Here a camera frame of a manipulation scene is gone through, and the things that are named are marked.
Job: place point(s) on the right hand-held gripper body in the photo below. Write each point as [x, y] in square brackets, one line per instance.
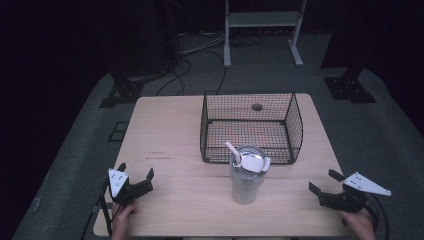
[346, 198]

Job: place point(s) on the white drinking straw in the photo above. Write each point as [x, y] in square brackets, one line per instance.
[233, 151]

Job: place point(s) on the black stand base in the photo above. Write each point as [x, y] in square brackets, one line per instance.
[123, 91]
[350, 88]

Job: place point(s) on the white tumbler cup with lid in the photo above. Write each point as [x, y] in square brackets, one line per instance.
[246, 181]

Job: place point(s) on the person's left hand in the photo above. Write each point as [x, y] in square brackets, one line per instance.
[122, 221]

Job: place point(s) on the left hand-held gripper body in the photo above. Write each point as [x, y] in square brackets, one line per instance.
[126, 191]

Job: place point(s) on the person's right hand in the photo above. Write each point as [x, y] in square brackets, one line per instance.
[361, 225]

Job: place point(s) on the white metal stand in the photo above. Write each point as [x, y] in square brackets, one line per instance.
[263, 19]

